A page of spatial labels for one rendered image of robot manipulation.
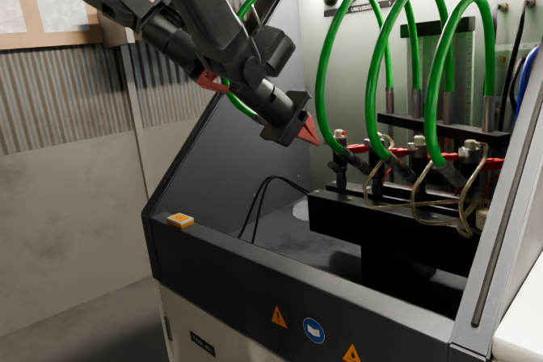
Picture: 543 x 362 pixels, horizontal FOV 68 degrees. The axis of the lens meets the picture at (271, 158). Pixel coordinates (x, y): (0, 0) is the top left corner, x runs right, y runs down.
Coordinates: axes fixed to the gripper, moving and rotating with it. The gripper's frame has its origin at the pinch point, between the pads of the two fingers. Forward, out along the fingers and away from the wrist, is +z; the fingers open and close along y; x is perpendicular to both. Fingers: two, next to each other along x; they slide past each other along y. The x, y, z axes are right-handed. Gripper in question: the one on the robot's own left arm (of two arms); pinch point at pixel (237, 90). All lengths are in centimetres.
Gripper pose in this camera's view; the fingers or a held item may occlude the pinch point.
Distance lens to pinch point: 76.4
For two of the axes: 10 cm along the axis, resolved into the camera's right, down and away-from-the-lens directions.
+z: 8.0, 5.9, 0.7
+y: -0.5, -0.4, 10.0
